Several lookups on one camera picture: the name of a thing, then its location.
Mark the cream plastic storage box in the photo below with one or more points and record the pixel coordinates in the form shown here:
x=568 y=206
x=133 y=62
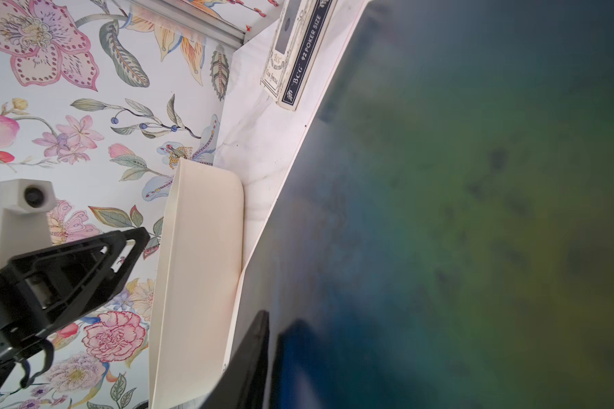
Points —
x=200 y=262

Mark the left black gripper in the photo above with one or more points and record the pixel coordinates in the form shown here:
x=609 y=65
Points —
x=43 y=291

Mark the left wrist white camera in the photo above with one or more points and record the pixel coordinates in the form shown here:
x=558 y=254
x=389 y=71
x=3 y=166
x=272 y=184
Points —
x=24 y=208

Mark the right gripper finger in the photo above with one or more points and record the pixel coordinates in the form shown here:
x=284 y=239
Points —
x=242 y=385

